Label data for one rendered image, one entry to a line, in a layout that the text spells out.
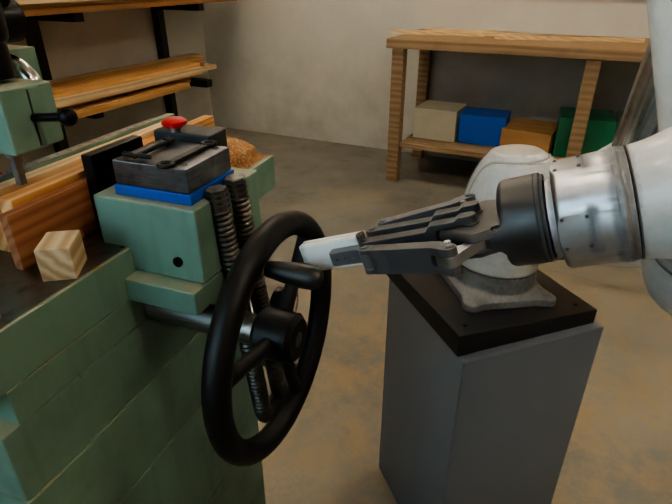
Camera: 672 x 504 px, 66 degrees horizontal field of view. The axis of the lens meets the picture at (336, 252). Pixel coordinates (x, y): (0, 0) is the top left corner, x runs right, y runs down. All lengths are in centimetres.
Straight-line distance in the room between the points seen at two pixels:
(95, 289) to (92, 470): 22
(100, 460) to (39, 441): 11
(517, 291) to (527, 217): 58
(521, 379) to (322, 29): 337
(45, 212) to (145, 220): 11
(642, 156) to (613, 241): 6
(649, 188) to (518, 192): 9
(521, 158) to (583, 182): 52
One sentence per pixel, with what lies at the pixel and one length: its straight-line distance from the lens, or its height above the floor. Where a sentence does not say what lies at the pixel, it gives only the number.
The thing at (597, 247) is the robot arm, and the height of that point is 100.
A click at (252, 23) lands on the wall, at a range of 437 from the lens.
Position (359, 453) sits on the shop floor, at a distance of 155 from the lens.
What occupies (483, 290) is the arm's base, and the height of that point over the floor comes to 66.
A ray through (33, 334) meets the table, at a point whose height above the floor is 88.
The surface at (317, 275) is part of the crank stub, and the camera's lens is 49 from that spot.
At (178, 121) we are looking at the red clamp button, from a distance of 66.
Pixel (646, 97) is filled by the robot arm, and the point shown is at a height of 101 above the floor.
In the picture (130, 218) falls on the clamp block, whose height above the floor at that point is 94.
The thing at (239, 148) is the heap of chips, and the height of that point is 93.
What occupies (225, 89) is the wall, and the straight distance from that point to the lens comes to 462.
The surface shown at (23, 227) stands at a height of 94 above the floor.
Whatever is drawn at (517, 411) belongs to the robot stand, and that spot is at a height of 44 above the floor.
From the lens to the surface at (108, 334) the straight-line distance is 65.
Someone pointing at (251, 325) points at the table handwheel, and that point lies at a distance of 61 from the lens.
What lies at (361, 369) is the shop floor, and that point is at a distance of 180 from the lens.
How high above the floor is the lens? 118
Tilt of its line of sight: 28 degrees down
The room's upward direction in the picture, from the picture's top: straight up
